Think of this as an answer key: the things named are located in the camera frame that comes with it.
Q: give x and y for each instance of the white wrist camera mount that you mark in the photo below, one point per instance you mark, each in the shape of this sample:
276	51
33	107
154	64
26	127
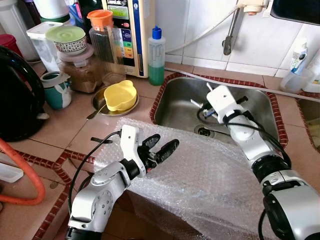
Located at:
131	145
225	102

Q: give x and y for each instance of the yellow plastic bowl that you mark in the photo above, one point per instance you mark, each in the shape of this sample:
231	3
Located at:
120	95

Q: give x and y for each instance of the teal and white mug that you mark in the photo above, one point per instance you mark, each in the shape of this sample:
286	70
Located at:
57	95

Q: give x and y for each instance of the beige faucet diverter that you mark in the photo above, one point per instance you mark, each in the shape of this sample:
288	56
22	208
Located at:
255	6

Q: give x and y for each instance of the clear container white lid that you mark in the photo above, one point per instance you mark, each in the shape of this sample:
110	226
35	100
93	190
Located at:
42	50

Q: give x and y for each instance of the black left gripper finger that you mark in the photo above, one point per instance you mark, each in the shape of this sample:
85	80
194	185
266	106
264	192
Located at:
167	149
151	141

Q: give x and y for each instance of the black round appliance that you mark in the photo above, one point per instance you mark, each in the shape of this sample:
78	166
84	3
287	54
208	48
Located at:
17	95

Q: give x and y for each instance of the metal spoon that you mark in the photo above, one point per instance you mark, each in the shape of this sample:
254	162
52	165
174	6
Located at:
95	112

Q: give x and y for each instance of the brown-filled jar pink lid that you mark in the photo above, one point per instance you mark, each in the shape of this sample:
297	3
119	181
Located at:
82	75

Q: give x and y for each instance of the red container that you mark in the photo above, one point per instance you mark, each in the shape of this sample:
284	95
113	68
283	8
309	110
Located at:
9	44

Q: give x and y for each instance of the beige water purifier appliance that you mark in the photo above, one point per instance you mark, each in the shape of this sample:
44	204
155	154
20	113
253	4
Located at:
140	40

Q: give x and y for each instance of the white tub green band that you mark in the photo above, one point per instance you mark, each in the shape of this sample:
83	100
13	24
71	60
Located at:
50	7

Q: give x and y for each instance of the white translucent canister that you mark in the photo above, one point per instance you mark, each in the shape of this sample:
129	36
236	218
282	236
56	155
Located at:
12	17

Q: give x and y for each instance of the patterned bowl green lid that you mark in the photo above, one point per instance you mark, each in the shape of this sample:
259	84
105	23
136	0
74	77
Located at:
65	35

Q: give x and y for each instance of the metal sink drain strainer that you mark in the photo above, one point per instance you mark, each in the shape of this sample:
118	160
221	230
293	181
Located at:
204	131

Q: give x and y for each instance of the clear plastic cup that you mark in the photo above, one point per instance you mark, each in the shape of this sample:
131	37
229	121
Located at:
292	82

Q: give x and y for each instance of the small clear glass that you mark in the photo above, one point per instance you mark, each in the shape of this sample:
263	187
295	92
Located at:
114	79

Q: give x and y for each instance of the black glossy wall fixture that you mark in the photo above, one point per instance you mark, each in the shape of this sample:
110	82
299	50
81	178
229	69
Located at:
300	10

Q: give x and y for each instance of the green soap bottle blue cap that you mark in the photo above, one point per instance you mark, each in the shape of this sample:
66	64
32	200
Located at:
156	67

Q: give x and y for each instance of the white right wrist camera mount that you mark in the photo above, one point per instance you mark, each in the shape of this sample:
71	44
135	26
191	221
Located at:
225	102

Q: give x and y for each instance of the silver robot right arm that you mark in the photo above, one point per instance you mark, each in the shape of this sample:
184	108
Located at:
250	145

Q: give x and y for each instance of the small steel sink basin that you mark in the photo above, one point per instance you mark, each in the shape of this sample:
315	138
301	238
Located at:
312	107

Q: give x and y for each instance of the flat white plastic piece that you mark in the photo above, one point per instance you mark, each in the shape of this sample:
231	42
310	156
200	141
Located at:
10	172

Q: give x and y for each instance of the large white plastic bottle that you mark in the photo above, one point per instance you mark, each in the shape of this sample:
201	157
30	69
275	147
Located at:
314	75

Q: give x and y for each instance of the stainless steel sink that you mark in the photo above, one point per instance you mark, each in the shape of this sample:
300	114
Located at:
180	105

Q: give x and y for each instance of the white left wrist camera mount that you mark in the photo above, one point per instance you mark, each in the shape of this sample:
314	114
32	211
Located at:
131	145

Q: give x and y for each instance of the glass pitcher orange lid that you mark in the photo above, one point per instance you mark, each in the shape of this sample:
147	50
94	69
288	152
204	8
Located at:
105	50

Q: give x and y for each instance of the clear bubble wrap sheet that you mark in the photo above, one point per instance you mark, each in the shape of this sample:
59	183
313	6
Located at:
200	185

